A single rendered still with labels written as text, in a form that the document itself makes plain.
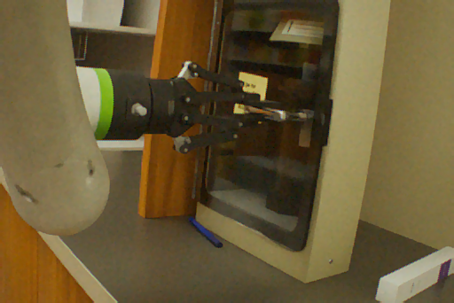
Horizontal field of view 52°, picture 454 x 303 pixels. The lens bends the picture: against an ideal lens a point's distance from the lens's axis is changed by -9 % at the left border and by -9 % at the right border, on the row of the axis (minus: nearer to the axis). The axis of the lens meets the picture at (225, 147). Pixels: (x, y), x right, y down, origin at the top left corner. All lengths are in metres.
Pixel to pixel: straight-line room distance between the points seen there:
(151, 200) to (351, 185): 0.42
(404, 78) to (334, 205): 0.48
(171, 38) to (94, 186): 0.55
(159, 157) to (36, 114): 0.64
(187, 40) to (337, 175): 0.42
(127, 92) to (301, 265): 0.39
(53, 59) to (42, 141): 0.08
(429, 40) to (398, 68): 0.10
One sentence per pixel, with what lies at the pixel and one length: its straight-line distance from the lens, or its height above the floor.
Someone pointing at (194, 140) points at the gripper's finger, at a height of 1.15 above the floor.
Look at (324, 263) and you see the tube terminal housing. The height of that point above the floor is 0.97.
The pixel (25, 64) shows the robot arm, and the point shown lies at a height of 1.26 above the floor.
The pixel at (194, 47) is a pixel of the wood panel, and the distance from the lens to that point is 1.01.
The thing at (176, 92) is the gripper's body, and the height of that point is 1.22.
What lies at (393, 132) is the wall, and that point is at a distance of 1.19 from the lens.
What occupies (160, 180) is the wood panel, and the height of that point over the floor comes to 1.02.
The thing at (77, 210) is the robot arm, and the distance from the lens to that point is 0.48.
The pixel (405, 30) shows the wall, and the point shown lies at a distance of 1.20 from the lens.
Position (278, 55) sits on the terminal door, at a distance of 0.81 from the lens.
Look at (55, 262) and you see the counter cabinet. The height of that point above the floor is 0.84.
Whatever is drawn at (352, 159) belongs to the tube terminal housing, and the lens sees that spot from 0.80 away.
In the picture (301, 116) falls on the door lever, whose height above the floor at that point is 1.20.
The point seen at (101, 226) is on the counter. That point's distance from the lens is 0.96.
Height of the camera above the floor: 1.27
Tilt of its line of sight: 10 degrees down
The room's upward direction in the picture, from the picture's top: 7 degrees clockwise
